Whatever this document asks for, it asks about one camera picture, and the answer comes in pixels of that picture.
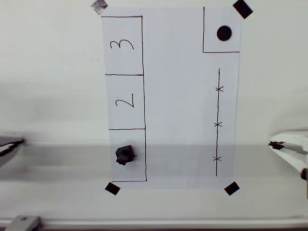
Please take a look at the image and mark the black cube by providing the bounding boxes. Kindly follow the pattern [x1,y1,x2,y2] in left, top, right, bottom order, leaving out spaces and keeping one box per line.
[115,144,137,166]

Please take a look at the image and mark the grey metal clamp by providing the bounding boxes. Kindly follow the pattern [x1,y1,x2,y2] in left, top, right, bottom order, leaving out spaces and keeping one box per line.
[5,215,42,231]

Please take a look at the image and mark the black tape piece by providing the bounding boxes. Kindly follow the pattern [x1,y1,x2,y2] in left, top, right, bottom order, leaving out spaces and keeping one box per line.
[104,182,121,195]
[223,181,241,196]
[232,0,254,19]

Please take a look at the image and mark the white paper sheet with markings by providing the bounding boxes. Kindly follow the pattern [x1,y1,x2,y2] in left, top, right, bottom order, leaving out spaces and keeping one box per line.
[100,6,243,191]

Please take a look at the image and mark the black round disc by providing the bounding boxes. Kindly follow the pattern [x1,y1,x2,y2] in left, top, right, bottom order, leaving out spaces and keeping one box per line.
[216,25,232,41]

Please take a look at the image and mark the grey tape piece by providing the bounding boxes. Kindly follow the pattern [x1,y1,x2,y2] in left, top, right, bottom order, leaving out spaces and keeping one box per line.
[90,0,108,15]

